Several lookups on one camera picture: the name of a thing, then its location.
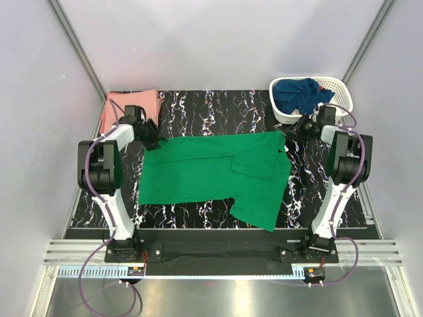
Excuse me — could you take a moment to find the green t shirt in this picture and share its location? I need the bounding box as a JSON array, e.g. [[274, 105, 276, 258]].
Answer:
[[138, 130, 291, 232]]

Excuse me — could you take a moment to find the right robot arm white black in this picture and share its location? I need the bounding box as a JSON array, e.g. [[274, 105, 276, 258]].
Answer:
[[285, 103, 373, 263]]

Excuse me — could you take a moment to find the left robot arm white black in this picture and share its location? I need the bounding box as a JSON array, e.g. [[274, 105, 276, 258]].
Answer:
[[77, 105, 168, 263]]

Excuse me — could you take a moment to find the blue t shirt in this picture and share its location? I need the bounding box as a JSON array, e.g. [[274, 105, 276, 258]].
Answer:
[[272, 78, 336, 115]]

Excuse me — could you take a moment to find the folded pink t shirt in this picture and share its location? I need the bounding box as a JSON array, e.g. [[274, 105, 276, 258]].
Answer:
[[99, 90, 162, 133]]

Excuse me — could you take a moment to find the white perforated plastic basket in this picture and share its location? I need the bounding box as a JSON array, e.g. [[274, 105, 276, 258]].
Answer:
[[269, 76, 353, 124]]

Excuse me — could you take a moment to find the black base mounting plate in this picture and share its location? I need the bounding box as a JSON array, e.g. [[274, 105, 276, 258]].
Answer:
[[105, 229, 320, 277]]

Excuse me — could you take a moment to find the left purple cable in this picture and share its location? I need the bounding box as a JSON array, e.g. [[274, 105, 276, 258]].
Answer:
[[79, 98, 146, 314]]

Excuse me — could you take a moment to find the white slotted cable duct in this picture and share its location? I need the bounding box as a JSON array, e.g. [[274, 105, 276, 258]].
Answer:
[[58, 265, 305, 281]]

